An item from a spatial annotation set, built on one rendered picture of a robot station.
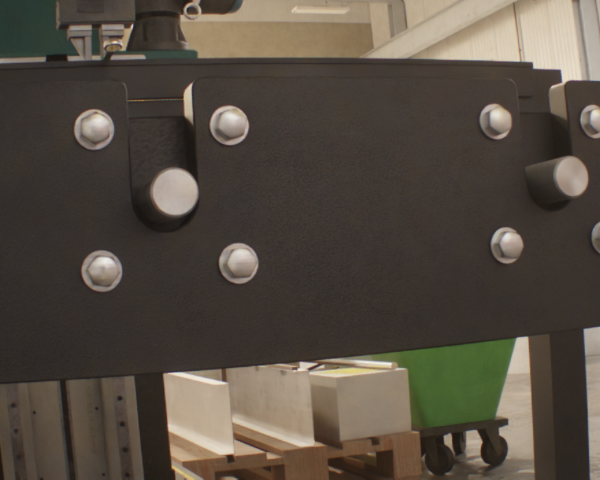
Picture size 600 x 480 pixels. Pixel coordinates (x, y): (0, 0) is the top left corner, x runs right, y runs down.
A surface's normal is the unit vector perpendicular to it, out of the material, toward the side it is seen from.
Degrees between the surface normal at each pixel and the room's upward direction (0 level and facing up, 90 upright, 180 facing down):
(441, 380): 101
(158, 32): 72
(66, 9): 90
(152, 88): 90
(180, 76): 90
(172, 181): 90
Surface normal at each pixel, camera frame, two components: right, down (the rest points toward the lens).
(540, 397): -0.94, 0.04
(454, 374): 0.20, 0.10
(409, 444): 0.33, -0.10
